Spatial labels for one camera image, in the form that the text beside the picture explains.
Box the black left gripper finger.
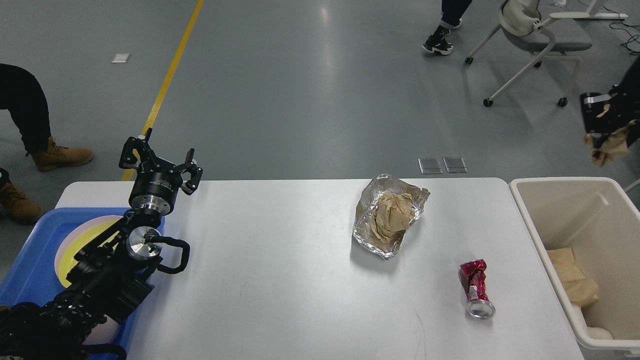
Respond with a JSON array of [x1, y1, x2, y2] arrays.
[[173, 148, 204, 196], [118, 127, 161, 176]]

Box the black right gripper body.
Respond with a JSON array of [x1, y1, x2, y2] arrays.
[[607, 57, 640, 133]]

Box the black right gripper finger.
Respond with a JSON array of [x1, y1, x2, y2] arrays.
[[579, 92, 618, 134]]

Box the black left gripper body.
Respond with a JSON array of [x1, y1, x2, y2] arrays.
[[128, 171, 183, 216]]

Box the brown paper ball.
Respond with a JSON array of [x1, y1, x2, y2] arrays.
[[583, 120, 640, 167]]

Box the yellow plate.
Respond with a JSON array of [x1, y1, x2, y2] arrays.
[[56, 219, 126, 290]]

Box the pink mug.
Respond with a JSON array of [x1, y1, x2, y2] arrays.
[[82, 316, 121, 346]]

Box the brown paper bag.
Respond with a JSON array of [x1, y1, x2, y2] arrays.
[[546, 247, 599, 308]]

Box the aluminium foil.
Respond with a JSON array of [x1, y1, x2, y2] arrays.
[[352, 173, 431, 260]]

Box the brown paper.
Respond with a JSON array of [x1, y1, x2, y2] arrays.
[[371, 190, 415, 244]]

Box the crushed red soda can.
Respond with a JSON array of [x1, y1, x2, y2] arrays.
[[458, 259, 496, 320]]

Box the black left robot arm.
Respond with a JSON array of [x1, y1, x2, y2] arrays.
[[1, 128, 203, 360]]

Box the pink plate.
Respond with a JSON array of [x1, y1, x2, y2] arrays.
[[52, 215, 126, 276]]

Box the tan boot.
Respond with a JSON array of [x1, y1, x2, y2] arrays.
[[25, 136, 94, 173], [0, 182, 44, 226]]

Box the beige plastic bin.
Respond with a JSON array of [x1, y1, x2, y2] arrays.
[[509, 177, 640, 360]]

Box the white grey office chair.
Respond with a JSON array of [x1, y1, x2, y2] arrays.
[[464, 0, 593, 108]]

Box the seated person in black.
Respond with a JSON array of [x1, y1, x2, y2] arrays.
[[0, 64, 51, 157]]

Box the blue plastic tray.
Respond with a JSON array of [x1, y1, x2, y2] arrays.
[[0, 207, 165, 360]]

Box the walking person dark trousers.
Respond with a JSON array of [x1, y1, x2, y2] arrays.
[[422, 0, 473, 56]]

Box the metal floor socket plate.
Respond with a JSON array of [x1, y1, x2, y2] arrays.
[[417, 157, 443, 174]]

